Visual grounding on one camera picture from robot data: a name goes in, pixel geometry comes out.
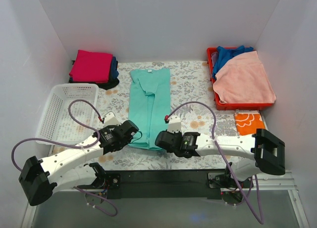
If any teal t shirt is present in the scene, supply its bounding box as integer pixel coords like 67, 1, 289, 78
128, 68, 171, 150

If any white plastic basket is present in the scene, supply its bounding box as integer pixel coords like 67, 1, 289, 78
35, 84, 99, 144

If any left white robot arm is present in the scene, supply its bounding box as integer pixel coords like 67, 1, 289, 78
19, 120, 139, 206

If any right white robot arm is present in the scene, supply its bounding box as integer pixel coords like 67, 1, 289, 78
155, 129, 286, 187

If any floral table mat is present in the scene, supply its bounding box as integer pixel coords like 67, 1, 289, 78
48, 60, 278, 171

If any black folded t shirt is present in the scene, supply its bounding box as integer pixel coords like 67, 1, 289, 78
68, 77, 119, 90

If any red plastic tray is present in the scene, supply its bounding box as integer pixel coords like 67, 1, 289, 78
207, 47, 273, 111

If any blue folded t shirt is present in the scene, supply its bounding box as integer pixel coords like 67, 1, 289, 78
109, 56, 119, 81

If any magenta folded t shirt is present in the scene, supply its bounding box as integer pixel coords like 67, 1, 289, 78
69, 50, 113, 83

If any orange floral towel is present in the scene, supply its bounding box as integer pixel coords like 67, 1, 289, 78
234, 111, 266, 136

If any pink towel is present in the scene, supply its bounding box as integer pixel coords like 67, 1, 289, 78
213, 51, 276, 104

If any blue crumpled t shirt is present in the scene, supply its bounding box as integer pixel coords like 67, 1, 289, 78
211, 46, 254, 79

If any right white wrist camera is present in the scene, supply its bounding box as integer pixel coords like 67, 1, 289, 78
164, 115, 181, 133

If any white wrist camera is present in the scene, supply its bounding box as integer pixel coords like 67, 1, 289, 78
99, 112, 121, 126
164, 115, 181, 133

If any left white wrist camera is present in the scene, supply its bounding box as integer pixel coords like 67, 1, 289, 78
99, 112, 121, 126

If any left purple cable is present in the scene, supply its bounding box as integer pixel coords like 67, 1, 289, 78
11, 99, 118, 217

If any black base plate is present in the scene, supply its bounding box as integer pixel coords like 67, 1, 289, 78
92, 168, 238, 199

